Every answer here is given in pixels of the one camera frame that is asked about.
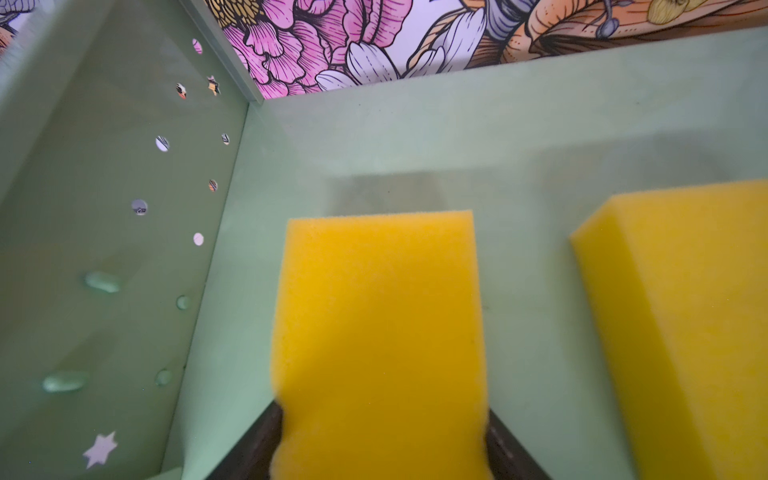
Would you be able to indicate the green metal shelf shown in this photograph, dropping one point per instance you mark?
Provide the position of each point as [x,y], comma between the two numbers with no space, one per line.
[145,190]

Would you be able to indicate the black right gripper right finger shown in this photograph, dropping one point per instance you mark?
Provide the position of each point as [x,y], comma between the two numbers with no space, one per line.
[508,458]

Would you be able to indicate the yellow sponge alone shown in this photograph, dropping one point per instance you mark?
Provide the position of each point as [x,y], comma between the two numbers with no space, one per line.
[378,357]

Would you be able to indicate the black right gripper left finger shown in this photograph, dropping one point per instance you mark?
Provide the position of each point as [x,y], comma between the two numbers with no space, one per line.
[250,458]

